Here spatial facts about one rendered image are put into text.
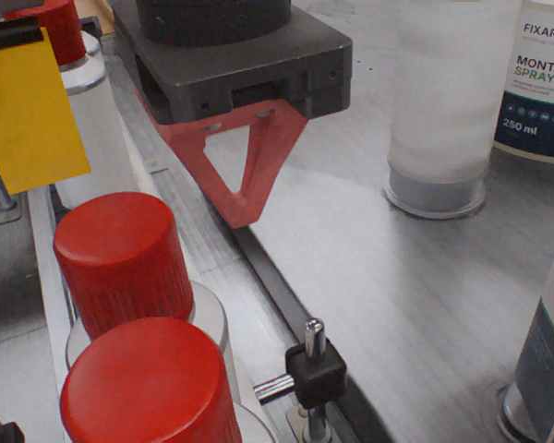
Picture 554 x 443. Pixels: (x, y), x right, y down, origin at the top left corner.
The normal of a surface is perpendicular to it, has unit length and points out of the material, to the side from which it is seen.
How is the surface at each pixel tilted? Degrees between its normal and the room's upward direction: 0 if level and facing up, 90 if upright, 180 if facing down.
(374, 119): 0
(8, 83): 90
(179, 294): 90
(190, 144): 111
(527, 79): 90
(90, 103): 90
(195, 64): 1
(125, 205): 2
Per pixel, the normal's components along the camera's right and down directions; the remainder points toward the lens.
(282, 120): 0.40, 0.79
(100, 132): 0.75, 0.37
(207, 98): 0.40, 0.55
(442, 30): -0.47, 0.58
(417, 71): -0.75, 0.46
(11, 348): -0.06, -0.78
